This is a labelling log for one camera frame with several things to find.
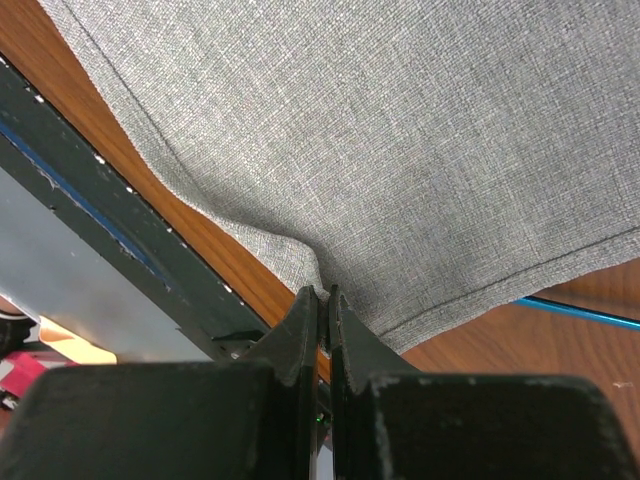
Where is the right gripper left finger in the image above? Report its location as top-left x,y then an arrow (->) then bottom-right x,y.
245,286 -> 319,479

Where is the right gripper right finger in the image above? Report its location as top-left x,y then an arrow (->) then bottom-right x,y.
327,285 -> 418,479

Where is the grey cloth napkin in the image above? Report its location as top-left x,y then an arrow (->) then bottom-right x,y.
43,1 -> 639,352

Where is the blue metallic fork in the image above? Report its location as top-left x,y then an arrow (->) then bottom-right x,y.
514,296 -> 640,331

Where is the aluminium frame rail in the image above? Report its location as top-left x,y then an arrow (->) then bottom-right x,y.
1,173 -> 208,362

